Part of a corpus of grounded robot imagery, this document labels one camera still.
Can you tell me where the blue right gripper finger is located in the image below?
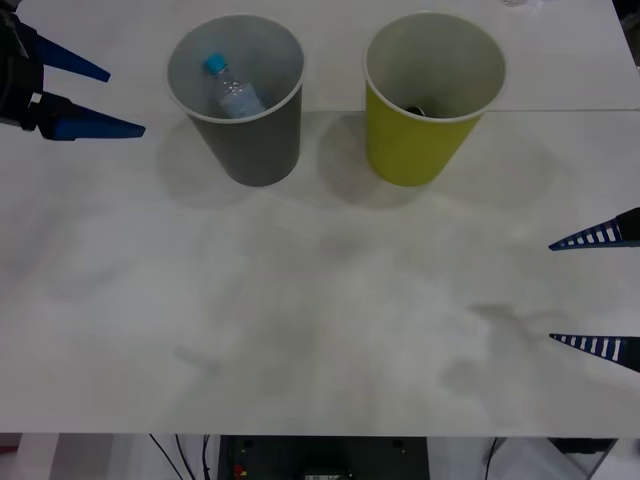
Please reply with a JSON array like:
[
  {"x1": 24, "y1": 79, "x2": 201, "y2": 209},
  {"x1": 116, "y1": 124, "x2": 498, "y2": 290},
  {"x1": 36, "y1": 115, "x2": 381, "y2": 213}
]
[
  {"x1": 548, "y1": 332, "x2": 640, "y2": 374},
  {"x1": 547, "y1": 207, "x2": 640, "y2": 252}
]

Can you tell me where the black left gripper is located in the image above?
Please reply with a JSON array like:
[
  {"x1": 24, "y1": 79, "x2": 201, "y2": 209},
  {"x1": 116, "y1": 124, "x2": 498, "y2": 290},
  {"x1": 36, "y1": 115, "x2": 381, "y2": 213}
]
[{"x1": 0, "y1": 9, "x2": 147, "y2": 142}]

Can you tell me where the clear bottle with blue cap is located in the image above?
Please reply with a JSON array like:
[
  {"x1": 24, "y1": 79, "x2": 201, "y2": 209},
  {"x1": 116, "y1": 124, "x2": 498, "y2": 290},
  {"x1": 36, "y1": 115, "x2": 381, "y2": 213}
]
[{"x1": 202, "y1": 52, "x2": 266, "y2": 120}]

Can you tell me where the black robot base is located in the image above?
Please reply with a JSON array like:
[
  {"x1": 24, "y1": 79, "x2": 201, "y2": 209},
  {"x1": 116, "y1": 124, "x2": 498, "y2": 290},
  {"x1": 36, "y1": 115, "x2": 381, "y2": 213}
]
[{"x1": 219, "y1": 434, "x2": 431, "y2": 480}]

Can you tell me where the grey plastic bin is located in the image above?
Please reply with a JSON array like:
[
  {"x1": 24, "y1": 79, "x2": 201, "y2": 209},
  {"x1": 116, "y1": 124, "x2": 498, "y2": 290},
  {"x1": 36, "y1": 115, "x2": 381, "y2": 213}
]
[{"x1": 165, "y1": 13, "x2": 306, "y2": 188}]

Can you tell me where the yellow-green plastic bin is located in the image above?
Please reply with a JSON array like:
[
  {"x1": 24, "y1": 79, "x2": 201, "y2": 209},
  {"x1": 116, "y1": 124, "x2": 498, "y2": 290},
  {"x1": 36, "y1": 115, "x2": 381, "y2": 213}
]
[{"x1": 363, "y1": 10, "x2": 507, "y2": 189}]

